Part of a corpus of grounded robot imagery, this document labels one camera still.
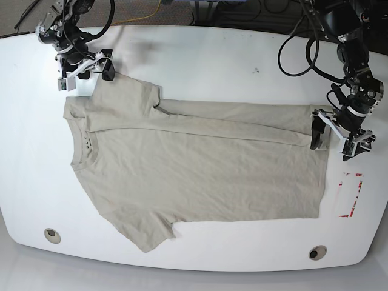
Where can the left table cable grommet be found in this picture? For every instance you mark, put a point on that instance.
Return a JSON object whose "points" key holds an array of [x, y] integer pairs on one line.
{"points": [[52, 236]]}

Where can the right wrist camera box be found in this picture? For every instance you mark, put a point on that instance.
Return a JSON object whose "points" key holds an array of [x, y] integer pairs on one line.
{"points": [[66, 84]]}

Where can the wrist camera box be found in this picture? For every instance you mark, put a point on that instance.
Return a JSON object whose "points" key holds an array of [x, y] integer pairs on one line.
{"points": [[66, 84], [345, 145]]}

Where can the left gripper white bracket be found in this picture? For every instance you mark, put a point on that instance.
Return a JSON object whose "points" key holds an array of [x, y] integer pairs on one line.
{"points": [[363, 139]]}

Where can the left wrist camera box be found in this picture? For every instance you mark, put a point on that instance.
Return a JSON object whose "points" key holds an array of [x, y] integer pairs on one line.
{"points": [[345, 145]]}

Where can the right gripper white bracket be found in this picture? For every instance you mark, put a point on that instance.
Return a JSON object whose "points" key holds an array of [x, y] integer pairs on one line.
{"points": [[71, 64]]}

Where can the red tape rectangle marking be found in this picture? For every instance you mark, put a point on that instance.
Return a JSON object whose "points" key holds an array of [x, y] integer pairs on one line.
{"points": [[348, 193]]}

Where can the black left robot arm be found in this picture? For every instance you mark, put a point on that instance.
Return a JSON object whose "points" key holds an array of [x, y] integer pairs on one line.
{"points": [[357, 92]]}

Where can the right table cable grommet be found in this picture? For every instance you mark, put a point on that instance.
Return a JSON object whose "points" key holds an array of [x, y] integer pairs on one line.
{"points": [[317, 253]]}

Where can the beige t-shirt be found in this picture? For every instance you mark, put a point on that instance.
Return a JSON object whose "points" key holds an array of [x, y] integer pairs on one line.
{"points": [[147, 163]]}

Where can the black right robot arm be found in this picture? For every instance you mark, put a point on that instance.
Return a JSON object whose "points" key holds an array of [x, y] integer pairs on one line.
{"points": [[59, 27]]}

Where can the table cable grommet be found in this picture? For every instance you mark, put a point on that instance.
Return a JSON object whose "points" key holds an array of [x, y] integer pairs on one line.
{"points": [[317, 253], [52, 236]]}

